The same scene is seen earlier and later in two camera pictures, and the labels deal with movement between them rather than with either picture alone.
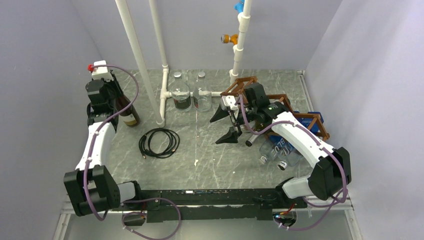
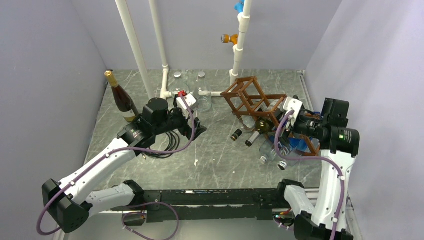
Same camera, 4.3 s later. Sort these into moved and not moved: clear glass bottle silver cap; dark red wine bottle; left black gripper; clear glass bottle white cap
Moved: left black gripper
Not moved: clear glass bottle silver cap; dark red wine bottle; clear glass bottle white cap
